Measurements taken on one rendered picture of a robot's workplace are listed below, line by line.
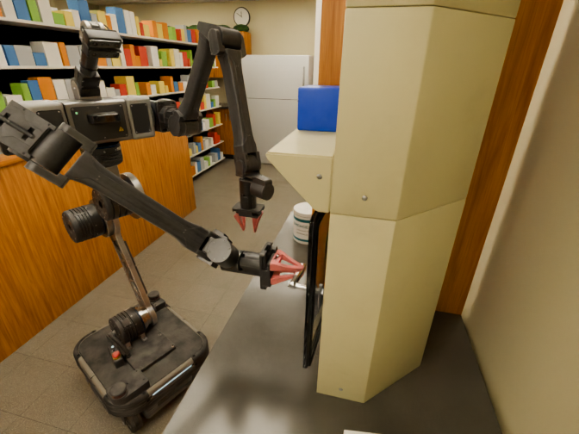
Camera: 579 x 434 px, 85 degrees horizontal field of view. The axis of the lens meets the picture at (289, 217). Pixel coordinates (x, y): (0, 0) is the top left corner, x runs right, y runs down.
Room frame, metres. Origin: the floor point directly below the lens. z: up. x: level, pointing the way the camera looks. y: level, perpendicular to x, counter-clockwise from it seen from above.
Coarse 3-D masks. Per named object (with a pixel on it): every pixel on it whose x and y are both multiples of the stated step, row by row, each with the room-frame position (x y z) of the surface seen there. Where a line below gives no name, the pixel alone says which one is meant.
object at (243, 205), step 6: (240, 198) 1.00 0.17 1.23; (246, 198) 0.99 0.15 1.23; (252, 198) 1.00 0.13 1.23; (240, 204) 1.00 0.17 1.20; (246, 204) 0.99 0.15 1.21; (252, 204) 1.00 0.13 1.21; (258, 204) 1.04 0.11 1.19; (264, 204) 1.04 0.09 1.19; (234, 210) 1.00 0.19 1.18; (240, 210) 0.99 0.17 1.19; (246, 210) 0.99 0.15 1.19; (252, 210) 0.98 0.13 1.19; (258, 210) 0.99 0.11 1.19
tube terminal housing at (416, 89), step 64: (384, 64) 0.48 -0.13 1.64; (448, 64) 0.49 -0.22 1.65; (384, 128) 0.48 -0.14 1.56; (448, 128) 0.51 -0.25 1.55; (384, 192) 0.47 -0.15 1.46; (448, 192) 0.54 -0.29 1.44; (384, 256) 0.47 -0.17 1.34; (448, 256) 0.57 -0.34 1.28; (384, 320) 0.48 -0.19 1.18; (320, 384) 0.49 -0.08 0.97; (384, 384) 0.50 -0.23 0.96
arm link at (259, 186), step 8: (240, 160) 0.99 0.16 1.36; (240, 168) 0.99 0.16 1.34; (240, 176) 0.98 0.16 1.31; (248, 176) 0.98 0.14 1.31; (256, 176) 0.99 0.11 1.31; (264, 176) 0.99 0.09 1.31; (256, 184) 0.96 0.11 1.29; (264, 184) 0.95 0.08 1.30; (256, 192) 0.95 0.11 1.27; (264, 192) 0.94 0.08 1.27; (272, 192) 0.97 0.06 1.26
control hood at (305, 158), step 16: (288, 144) 0.58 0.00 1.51; (304, 144) 0.58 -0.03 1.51; (320, 144) 0.58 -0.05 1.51; (272, 160) 0.52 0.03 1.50; (288, 160) 0.51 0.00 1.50; (304, 160) 0.50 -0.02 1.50; (320, 160) 0.50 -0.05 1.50; (288, 176) 0.51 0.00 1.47; (304, 176) 0.50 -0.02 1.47; (320, 176) 0.50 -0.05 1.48; (304, 192) 0.50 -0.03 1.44; (320, 192) 0.50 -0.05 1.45; (320, 208) 0.50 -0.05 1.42
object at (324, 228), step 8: (312, 216) 0.52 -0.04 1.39; (328, 216) 0.65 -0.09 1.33; (312, 224) 0.51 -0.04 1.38; (320, 224) 0.56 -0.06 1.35; (328, 224) 0.65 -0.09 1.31; (312, 232) 0.51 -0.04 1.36; (320, 232) 0.57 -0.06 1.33; (312, 240) 0.51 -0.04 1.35; (320, 240) 0.57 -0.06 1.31; (320, 248) 0.58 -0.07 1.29; (320, 256) 0.58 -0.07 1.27; (320, 264) 0.59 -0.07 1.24; (320, 272) 0.59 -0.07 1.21; (320, 280) 0.60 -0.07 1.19; (312, 296) 0.53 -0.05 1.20; (320, 312) 0.63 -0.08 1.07; (320, 320) 0.63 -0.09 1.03; (304, 328) 0.51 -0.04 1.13; (304, 336) 0.51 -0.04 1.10; (304, 344) 0.51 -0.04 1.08; (312, 344) 0.56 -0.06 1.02; (304, 352) 0.51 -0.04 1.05; (304, 360) 0.51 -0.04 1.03; (304, 368) 0.51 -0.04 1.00
